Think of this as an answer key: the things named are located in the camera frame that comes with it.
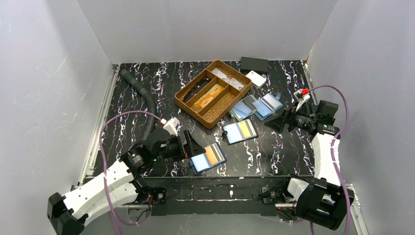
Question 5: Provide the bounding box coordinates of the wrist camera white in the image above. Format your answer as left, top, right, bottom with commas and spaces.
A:
293, 89, 311, 112
160, 117, 179, 136

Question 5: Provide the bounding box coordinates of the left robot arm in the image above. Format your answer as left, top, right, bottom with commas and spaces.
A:
47, 129, 206, 235

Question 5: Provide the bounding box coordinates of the white card in tray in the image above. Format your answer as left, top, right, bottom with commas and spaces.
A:
211, 68, 236, 84

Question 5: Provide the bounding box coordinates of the white card black stripe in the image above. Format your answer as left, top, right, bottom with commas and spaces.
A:
227, 78, 245, 91

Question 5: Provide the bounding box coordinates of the black card holder open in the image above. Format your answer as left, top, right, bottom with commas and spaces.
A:
222, 122, 258, 145

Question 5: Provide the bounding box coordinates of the orange card in tray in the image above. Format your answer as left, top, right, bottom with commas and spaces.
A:
203, 84, 224, 97

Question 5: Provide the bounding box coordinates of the black VIP card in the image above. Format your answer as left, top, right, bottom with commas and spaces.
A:
183, 76, 210, 103

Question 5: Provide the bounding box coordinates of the orange striped card navy holder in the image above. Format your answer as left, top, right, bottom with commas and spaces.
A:
205, 143, 226, 166

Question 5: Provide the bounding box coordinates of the black box at back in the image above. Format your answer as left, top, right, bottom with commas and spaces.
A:
240, 57, 269, 73

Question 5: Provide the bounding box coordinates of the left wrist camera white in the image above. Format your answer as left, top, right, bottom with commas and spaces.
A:
160, 117, 179, 136

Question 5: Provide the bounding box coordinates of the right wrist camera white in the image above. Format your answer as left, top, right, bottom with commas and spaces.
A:
293, 89, 311, 112

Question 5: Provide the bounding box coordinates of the black corrugated hose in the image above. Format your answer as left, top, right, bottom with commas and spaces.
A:
120, 69, 158, 142

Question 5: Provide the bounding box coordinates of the orange VIP card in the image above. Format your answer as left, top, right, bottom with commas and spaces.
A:
194, 95, 214, 108

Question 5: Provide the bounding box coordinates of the light blue card holder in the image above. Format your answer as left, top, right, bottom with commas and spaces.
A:
253, 93, 283, 121

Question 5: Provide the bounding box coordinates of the white small box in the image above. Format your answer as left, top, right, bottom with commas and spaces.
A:
246, 70, 267, 89

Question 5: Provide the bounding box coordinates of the yellow card in holder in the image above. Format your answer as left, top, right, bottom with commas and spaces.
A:
238, 119, 257, 139

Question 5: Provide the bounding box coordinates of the brown woven divider tray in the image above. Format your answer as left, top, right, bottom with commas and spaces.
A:
175, 60, 252, 129

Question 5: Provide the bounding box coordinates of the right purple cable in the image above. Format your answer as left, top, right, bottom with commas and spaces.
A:
306, 85, 352, 235

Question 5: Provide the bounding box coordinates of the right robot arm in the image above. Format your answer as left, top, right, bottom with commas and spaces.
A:
265, 100, 354, 230

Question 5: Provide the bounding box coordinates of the navy blue card holder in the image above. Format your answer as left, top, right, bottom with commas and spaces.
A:
189, 143, 227, 175

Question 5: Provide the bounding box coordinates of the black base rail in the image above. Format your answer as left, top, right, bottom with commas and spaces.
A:
128, 176, 296, 218

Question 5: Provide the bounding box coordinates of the green card holder open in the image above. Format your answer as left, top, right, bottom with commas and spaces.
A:
229, 95, 257, 121

